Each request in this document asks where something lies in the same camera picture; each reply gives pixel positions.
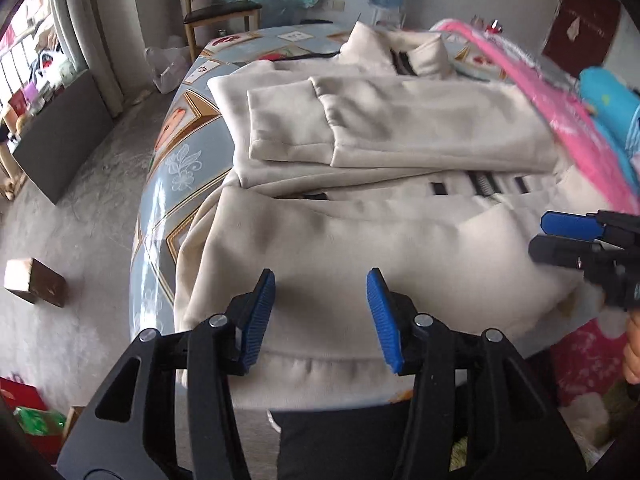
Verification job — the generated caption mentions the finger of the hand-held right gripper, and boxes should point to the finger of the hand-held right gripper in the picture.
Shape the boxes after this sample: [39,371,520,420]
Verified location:
[528,234,608,275]
[541,210,640,250]

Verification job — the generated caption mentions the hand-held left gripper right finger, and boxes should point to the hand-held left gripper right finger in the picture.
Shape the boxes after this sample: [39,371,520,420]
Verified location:
[366,267,586,480]

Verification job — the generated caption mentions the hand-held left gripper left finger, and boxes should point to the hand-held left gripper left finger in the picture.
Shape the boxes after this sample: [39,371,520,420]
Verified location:
[57,268,277,480]

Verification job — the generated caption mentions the cream zip jacket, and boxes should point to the cream zip jacket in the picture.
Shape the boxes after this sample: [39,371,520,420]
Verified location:
[172,22,601,411]

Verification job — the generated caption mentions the person's right hand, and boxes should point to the person's right hand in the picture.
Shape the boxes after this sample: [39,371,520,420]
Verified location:
[622,309,640,387]

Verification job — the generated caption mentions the pink floral blanket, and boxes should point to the pink floral blanket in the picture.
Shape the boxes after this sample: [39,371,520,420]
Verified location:
[432,17,640,466]

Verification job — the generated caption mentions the person's black pants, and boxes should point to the person's black pants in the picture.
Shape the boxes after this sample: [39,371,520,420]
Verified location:
[267,400,416,480]

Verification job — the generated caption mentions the blue plush pillow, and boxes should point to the blue plush pillow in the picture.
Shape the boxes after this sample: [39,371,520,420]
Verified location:
[577,66,640,161]

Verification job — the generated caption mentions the patterned grey tablecloth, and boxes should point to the patterned grey tablecloth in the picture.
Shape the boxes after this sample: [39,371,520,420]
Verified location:
[129,20,506,341]

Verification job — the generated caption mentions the beige hanging item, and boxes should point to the beige hanging item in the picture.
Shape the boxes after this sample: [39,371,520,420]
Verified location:
[565,12,586,43]

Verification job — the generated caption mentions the cardboard box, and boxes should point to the cardboard box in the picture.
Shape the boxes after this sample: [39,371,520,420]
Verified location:
[62,405,86,433]

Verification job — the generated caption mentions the dark red door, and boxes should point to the dark red door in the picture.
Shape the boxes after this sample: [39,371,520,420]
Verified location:
[542,0,623,78]

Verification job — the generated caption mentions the wooden block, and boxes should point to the wooden block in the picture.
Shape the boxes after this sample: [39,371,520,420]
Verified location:
[4,257,68,308]

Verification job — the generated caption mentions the green packet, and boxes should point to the green packet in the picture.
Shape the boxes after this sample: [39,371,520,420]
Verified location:
[12,406,68,438]

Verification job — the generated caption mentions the red box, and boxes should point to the red box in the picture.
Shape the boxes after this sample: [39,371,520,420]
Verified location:
[0,375,48,456]

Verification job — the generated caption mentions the black cabinet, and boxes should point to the black cabinet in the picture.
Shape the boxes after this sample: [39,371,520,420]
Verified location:
[12,67,115,205]

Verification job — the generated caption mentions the white plastic bag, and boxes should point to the white plastic bag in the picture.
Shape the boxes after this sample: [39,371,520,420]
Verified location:
[145,46,193,95]

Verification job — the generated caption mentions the white water dispenser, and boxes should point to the white water dispenser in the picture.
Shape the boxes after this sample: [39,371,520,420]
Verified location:
[372,6,406,31]

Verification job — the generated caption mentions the wooden chair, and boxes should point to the wooden chair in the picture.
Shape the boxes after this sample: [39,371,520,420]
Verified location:
[176,0,263,63]

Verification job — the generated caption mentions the grey curtain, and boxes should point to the grey curtain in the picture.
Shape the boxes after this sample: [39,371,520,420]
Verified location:
[50,0,126,118]

